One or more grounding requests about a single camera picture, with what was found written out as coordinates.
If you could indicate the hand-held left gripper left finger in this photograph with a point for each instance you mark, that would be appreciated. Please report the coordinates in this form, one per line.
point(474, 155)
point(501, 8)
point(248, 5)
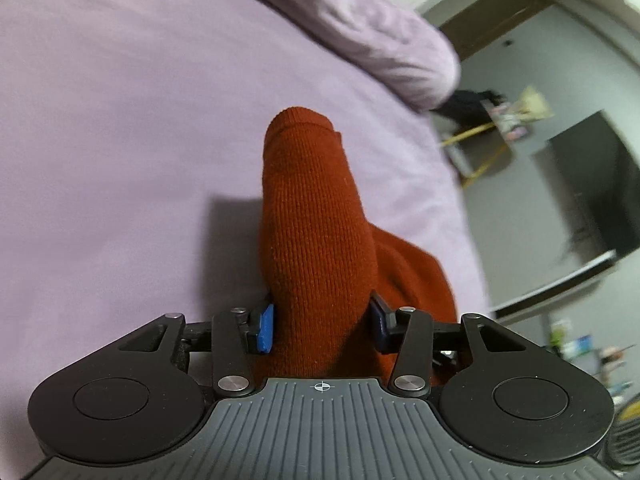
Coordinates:
point(266, 328)

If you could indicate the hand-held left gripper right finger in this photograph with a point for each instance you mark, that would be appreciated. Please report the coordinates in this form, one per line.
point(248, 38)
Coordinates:
point(380, 331)

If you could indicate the red knit sweater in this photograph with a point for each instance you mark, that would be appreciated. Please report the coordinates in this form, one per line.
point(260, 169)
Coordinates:
point(315, 235)

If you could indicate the white shelf board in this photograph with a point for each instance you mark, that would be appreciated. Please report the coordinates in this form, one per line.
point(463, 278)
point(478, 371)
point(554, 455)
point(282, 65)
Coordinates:
point(555, 282)

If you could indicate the small bottles and boxes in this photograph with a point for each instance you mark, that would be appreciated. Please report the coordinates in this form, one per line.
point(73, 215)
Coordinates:
point(582, 347)

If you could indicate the wooden stool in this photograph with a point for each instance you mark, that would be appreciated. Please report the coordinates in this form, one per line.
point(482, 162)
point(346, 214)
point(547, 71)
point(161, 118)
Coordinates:
point(472, 133)

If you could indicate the black cloth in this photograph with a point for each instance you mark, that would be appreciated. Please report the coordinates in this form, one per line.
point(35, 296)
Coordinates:
point(465, 105)

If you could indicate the dark grey cabinet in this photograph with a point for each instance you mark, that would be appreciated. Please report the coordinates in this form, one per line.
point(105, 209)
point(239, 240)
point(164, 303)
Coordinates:
point(595, 185)

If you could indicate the cream paper bag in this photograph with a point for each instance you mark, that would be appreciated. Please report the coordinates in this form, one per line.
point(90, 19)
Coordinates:
point(532, 102)

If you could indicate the purple duvet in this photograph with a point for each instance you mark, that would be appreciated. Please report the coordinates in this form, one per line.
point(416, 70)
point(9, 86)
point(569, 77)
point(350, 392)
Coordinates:
point(380, 35)

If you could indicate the brown wooden door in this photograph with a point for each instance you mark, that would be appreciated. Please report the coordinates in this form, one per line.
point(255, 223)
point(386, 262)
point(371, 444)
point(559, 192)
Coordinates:
point(495, 15)

